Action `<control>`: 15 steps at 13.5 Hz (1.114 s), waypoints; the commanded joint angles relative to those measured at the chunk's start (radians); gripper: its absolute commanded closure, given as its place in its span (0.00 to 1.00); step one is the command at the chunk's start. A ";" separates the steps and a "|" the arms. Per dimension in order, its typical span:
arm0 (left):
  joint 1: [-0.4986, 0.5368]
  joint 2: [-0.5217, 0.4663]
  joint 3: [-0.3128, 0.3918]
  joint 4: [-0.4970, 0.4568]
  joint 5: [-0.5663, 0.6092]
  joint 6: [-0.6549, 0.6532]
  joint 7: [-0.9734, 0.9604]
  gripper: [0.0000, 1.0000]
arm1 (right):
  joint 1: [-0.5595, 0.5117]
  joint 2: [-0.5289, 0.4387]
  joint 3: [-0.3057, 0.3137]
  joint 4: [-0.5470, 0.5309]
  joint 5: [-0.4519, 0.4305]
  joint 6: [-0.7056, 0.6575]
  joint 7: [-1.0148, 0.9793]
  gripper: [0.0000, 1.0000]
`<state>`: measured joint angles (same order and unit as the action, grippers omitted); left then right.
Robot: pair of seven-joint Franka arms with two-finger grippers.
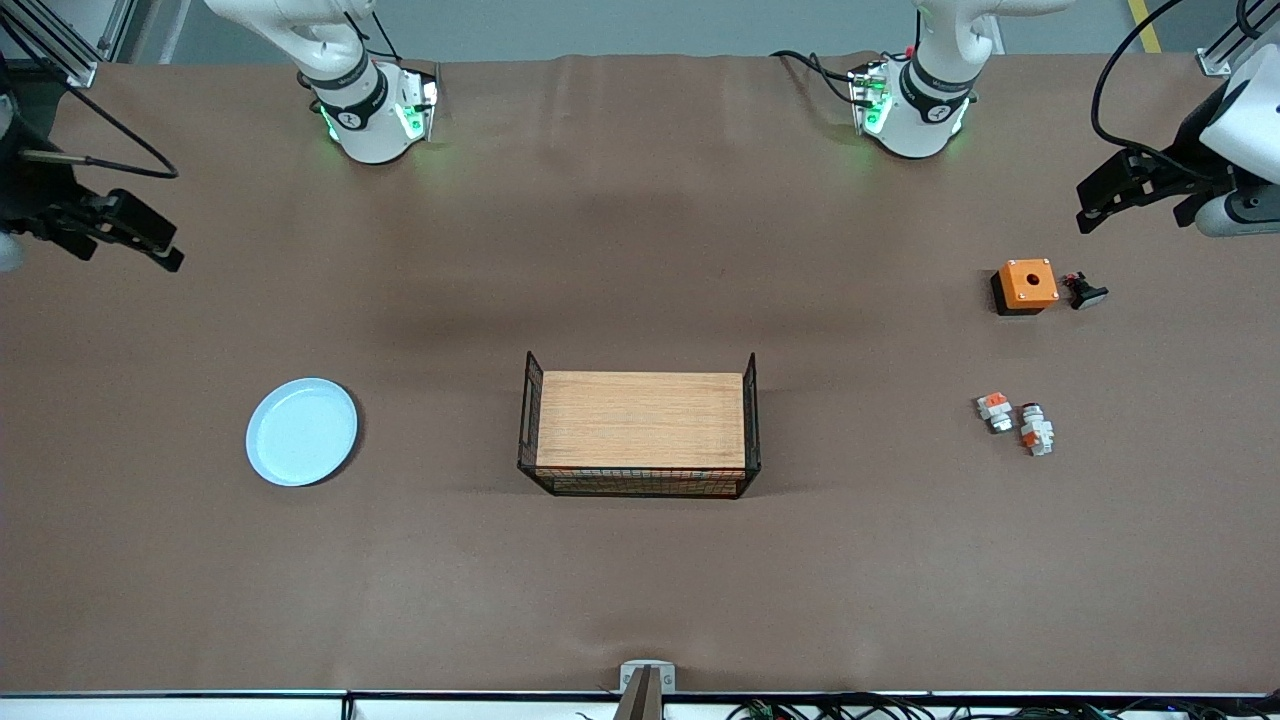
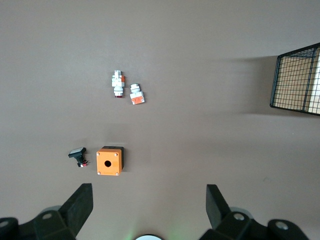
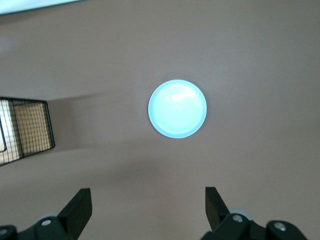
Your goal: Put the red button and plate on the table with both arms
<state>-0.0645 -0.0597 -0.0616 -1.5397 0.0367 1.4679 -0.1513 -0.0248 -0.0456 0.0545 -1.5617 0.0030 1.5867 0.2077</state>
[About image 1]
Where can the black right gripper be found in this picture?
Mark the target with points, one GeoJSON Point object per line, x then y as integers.
{"type": "Point", "coordinates": [36, 192]}

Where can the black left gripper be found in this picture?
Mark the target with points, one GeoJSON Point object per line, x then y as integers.
{"type": "Point", "coordinates": [1193, 141]}

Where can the white red-capped push button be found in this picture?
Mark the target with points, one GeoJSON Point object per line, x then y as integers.
{"type": "Point", "coordinates": [1036, 432]}

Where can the light blue plate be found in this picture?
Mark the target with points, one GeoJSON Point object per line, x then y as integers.
{"type": "Point", "coordinates": [300, 432]}

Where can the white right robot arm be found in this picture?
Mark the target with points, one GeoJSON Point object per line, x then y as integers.
{"type": "Point", "coordinates": [372, 132]}

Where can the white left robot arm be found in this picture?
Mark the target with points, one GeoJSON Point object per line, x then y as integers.
{"type": "Point", "coordinates": [915, 130]}

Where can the black white-capped push button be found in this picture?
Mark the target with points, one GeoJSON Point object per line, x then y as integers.
{"type": "Point", "coordinates": [1086, 293]}

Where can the wooden board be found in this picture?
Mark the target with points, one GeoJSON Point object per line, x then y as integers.
{"type": "Point", "coordinates": [640, 420]}

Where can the orange button enclosure box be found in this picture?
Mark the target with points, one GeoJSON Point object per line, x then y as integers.
{"type": "Point", "coordinates": [1028, 283]}

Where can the aluminium frame profile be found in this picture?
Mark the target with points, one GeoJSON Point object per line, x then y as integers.
{"type": "Point", "coordinates": [118, 25]}
{"type": "Point", "coordinates": [1225, 50]}
{"type": "Point", "coordinates": [60, 55]}

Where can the white orange switch block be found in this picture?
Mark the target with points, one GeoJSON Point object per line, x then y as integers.
{"type": "Point", "coordinates": [995, 411]}

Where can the white table edge rail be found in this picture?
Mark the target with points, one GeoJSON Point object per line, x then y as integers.
{"type": "Point", "coordinates": [170, 708]}

